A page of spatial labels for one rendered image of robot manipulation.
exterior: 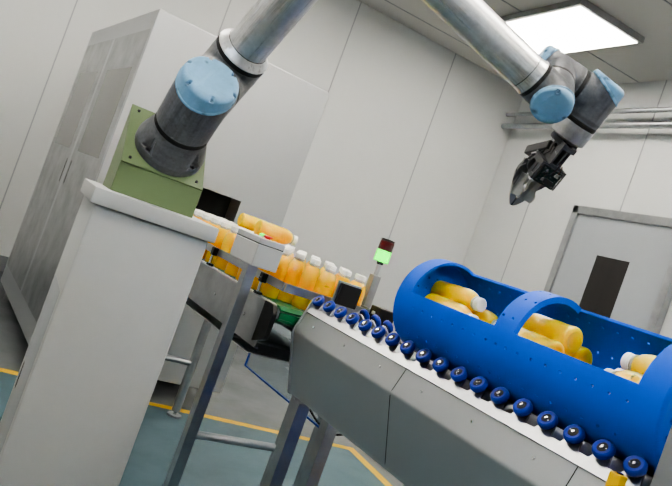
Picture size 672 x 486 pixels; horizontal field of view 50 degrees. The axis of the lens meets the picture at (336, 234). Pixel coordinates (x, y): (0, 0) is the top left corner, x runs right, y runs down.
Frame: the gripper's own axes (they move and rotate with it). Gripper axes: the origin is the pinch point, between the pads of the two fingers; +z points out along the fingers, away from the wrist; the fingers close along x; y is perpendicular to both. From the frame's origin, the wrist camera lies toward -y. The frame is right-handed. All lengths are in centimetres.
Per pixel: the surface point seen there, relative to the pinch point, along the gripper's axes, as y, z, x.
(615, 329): 27.2, 7.7, 28.6
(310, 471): -12, 121, 10
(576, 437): 56, 22, 17
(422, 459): 32, 62, 10
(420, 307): 3.0, 38.2, -3.2
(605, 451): 61, 19, 20
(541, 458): 55, 31, 16
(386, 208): -477, 199, 132
